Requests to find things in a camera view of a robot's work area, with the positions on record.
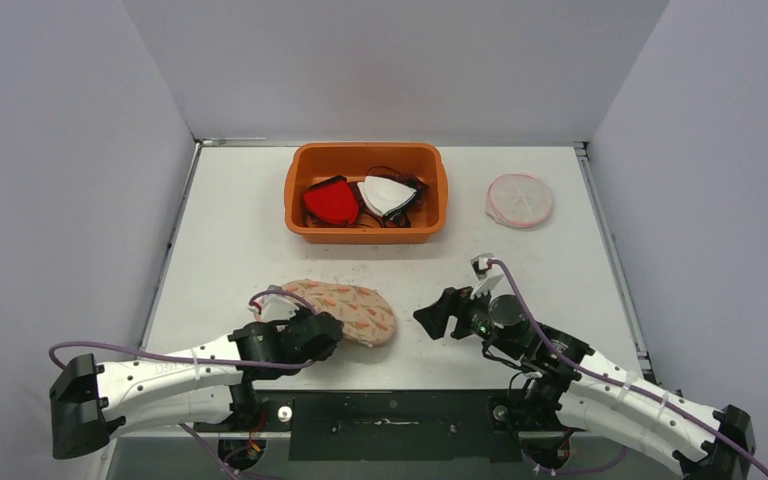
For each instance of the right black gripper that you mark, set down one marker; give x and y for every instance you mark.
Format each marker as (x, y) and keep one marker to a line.
(456, 312)

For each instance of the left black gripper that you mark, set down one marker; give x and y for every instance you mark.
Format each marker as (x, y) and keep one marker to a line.
(302, 314)

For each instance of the floral padded bra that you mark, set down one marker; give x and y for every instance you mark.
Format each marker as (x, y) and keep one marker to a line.
(367, 317)

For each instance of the white mesh laundry bag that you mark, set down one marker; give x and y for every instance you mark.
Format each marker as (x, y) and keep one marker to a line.
(519, 201)

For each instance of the white bra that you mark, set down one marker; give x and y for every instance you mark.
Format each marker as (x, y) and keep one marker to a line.
(385, 197)

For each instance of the orange plastic tub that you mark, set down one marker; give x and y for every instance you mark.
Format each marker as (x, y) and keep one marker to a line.
(324, 206)

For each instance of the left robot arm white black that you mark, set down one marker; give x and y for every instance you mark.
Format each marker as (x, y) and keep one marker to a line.
(93, 402)

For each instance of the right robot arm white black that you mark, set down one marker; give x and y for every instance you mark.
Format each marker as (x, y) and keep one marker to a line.
(570, 385)

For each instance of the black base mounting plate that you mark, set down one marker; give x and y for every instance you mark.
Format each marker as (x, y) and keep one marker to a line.
(401, 425)

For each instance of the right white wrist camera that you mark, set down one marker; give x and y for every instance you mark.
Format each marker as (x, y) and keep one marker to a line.
(487, 273)

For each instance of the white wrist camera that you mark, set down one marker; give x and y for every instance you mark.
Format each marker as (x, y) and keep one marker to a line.
(273, 304)
(487, 273)

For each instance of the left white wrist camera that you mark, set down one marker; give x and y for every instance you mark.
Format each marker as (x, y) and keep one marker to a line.
(273, 304)

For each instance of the aluminium front rail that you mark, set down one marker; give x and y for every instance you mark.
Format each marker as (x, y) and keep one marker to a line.
(612, 414)

